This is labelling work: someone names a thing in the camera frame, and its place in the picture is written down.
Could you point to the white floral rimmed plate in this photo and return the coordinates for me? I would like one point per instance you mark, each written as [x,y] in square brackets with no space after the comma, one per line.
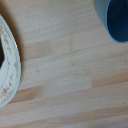
[7,53]

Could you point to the blue cup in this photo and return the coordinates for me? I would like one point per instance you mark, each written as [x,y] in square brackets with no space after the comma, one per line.
[117,17]

